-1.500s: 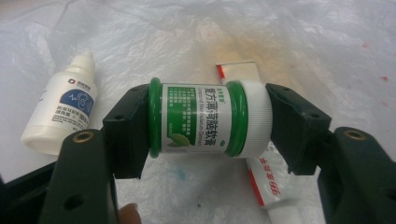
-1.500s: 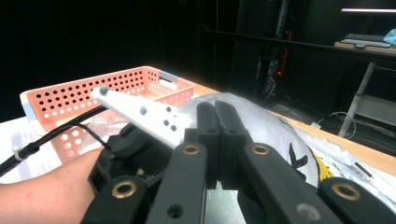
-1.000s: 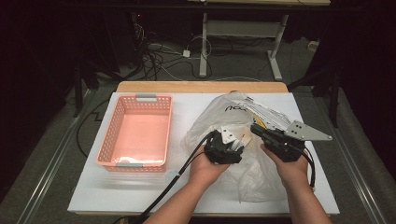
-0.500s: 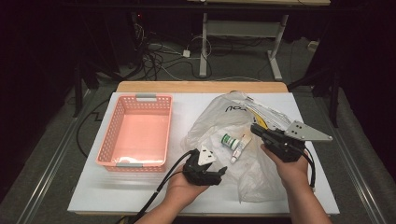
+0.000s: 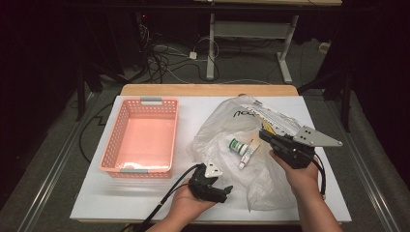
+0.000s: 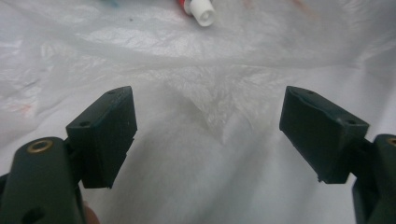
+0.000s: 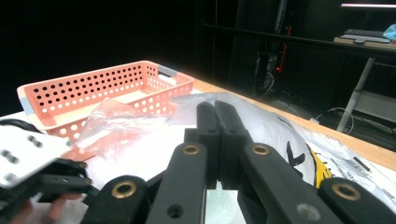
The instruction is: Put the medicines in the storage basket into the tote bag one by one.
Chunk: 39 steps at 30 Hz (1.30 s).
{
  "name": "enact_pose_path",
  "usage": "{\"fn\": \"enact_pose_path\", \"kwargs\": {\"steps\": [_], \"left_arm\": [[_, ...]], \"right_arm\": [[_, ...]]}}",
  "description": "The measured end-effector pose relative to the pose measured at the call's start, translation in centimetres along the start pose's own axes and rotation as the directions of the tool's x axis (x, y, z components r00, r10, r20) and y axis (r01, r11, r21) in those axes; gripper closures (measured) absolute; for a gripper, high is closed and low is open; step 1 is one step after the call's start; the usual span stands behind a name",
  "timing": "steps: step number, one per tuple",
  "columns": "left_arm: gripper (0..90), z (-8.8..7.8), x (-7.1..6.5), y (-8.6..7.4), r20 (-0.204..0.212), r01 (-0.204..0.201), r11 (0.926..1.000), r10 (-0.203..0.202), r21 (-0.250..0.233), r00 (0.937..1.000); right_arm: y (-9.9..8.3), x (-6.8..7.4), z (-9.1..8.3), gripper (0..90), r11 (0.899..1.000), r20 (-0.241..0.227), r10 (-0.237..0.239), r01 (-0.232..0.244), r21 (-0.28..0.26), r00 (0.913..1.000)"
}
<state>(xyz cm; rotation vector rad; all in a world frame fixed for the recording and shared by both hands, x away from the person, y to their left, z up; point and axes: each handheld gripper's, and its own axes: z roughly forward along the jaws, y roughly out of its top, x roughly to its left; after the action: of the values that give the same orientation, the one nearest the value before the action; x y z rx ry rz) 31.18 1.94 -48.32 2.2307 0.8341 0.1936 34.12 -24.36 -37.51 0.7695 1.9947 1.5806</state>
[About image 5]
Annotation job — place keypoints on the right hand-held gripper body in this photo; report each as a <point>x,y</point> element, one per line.
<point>312,137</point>

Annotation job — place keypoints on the white metal desk frame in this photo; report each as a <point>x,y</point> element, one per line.
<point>251,29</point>

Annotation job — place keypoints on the metal floor rail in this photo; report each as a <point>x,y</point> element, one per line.
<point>48,190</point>
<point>370,187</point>

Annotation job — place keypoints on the wooden table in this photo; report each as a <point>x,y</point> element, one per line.
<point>193,90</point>

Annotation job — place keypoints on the clear plastic bag smiley print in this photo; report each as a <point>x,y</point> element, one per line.
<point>219,129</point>

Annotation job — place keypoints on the green and white tube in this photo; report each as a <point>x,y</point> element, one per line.
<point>237,145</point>

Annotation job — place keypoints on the person's right hand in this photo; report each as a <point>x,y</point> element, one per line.
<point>303,180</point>

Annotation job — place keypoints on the person's left hand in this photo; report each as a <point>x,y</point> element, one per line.
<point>188,208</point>

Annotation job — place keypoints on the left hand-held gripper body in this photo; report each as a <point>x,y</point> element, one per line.
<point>204,188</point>

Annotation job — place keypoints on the black stand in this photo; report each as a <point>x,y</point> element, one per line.
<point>346,106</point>
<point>80,96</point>

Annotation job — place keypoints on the white ointment tube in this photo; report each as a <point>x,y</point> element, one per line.
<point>248,154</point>

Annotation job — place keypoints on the white power strip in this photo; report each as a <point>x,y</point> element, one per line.
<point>324,47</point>

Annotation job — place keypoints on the pink plastic basket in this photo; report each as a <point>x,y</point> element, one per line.
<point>145,135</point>

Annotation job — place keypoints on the white table mat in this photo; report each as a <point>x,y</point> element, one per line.
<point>190,109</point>

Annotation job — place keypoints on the white power adapter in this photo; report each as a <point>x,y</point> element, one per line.
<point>192,55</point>

